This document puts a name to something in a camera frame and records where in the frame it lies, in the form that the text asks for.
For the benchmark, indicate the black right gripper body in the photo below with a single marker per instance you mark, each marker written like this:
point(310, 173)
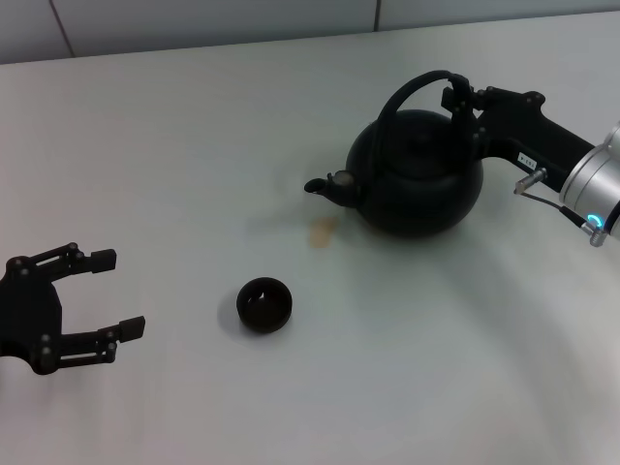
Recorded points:
point(523, 131)

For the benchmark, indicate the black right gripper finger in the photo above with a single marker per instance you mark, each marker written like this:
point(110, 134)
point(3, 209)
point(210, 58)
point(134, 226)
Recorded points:
point(477, 138)
point(449, 99)

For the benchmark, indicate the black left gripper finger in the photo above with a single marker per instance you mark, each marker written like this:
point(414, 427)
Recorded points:
point(131, 328)
point(102, 260)

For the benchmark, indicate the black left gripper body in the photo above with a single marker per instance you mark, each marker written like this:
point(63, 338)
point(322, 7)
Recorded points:
point(29, 315)

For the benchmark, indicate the black round teapot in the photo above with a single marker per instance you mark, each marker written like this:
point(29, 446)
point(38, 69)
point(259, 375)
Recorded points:
point(421, 198)

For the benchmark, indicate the small black teacup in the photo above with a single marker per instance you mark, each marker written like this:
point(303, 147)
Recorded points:
point(264, 319)

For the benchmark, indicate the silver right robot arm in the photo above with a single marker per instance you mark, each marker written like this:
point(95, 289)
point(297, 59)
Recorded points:
point(596, 174)

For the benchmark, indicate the brown tea spill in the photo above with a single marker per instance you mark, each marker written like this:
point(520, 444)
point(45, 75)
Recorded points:
point(322, 232)

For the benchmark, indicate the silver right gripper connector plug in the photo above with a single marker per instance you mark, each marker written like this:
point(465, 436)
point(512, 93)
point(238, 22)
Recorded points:
point(530, 179)

